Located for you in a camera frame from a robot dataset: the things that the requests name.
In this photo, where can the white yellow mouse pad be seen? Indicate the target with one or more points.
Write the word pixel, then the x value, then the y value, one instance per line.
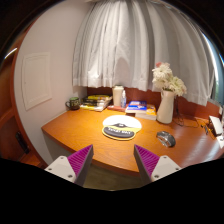
pixel 121 127

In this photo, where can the white flower bouquet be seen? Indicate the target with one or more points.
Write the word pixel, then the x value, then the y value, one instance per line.
pixel 164 79

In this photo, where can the white device at right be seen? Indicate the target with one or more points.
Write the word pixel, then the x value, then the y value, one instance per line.
pixel 217 126

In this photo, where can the red flat case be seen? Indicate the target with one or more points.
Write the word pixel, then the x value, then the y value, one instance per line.
pixel 116 108

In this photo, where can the white ceramic vase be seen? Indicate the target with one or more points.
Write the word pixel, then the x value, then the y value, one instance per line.
pixel 165 110

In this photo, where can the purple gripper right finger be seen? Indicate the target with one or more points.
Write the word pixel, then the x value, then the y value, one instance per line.
pixel 152 167

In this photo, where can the grey computer mouse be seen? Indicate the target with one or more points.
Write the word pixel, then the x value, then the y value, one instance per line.
pixel 166 138

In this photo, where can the stack of books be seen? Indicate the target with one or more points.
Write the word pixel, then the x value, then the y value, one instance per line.
pixel 95 102
pixel 141 109

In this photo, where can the white curtain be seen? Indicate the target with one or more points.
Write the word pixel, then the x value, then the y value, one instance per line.
pixel 120 41

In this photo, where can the right stack of books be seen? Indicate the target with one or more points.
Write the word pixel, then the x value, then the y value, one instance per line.
pixel 141 109

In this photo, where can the white wall panel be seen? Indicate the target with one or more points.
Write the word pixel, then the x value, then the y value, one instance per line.
pixel 36 87

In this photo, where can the dark green mug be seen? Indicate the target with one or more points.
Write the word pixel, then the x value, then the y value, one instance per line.
pixel 73 103

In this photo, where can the left stack of books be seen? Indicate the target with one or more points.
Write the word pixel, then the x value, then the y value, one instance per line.
pixel 95 102

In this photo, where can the white tumbler cup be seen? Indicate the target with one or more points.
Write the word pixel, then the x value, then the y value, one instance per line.
pixel 117 93

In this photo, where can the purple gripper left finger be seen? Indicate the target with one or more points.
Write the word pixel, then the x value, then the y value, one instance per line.
pixel 73 168

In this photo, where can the small clear bottle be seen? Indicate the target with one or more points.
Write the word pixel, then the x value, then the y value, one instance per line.
pixel 123 99

